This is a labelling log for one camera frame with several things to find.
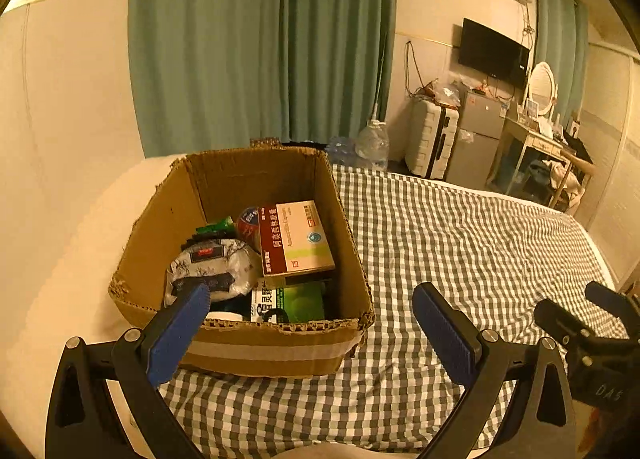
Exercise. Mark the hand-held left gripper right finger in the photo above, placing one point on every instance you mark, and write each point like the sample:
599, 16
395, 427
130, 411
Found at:
445, 334

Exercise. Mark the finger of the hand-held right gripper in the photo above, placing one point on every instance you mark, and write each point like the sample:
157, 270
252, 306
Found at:
615, 309
562, 321

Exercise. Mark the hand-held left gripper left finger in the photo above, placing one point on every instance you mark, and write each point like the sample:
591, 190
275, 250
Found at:
177, 334

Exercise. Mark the green and white medicine box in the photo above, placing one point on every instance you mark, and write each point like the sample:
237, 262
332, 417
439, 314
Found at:
295, 304

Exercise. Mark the brown cardboard box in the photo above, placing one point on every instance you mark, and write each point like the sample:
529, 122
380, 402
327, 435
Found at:
260, 179

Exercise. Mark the white black-print tissue pack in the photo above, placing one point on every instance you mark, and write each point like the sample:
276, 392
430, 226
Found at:
220, 264

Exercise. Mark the grey checked bedsheet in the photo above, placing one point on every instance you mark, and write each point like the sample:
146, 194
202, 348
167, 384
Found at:
450, 249

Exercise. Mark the green snack packet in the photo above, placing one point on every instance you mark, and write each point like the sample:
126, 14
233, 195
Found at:
215, 228

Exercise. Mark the round red-print tin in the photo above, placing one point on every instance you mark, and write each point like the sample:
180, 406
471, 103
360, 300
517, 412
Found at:
247, 226

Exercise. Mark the pile of clothes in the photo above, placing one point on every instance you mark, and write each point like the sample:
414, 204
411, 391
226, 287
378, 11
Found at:
565, 179

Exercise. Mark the white louvred wardrobe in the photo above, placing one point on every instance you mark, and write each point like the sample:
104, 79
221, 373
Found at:
610, 164

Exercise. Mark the wooden chair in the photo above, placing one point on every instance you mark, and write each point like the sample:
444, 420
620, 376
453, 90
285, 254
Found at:
582, 166

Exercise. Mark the beige and red medicine box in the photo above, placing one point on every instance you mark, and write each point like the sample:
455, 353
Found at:
297, 239

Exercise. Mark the white dressing table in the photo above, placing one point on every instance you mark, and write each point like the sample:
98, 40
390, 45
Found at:
530, 139

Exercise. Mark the white suitcase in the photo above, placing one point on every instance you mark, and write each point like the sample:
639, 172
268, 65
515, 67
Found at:
427, 139

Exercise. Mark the grey mini fridge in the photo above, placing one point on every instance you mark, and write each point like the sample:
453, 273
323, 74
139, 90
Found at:
475, 139

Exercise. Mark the large clear water bottle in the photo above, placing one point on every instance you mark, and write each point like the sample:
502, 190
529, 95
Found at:
372, 146

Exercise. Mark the clear plastic bottle pack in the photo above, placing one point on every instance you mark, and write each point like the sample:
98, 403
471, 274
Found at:
342, 151

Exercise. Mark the white oval vanity mirror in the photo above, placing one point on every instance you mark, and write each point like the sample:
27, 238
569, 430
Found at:
541, 86

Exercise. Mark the plastic bags clutter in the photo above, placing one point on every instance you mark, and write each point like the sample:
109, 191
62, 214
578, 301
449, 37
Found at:
442, 94

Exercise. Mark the narrow green curtain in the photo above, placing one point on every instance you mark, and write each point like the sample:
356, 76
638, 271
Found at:
562, 39

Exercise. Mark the wide green curtain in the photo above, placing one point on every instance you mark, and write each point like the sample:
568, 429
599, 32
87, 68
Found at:
250, 39

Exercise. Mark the black wall television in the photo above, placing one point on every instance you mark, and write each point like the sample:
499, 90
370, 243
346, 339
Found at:
492, 51

